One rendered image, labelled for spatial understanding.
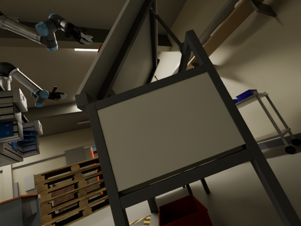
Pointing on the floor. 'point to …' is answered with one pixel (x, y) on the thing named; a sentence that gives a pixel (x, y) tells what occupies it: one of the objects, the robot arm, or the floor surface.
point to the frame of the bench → (226, 160)
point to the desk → (20, 211)
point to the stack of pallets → (83, 206)
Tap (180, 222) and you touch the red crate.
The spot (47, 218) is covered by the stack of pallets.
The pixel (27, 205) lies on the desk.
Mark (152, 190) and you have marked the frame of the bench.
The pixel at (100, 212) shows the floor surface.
